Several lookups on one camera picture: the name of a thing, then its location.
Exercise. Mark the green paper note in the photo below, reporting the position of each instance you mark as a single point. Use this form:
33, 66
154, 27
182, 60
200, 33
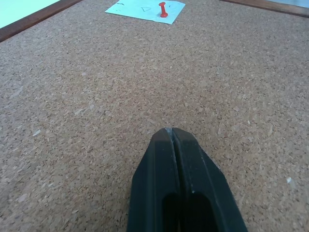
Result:
135, 9

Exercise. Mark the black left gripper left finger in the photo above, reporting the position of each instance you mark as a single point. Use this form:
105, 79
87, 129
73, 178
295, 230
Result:
154, 183

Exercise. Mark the red pushpin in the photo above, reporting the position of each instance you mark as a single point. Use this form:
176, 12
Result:
163, 10

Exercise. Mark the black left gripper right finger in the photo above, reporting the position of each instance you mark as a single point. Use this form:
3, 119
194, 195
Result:
207, 188

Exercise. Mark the cork board with wooden frame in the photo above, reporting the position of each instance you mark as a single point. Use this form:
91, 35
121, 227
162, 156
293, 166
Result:
96, 96

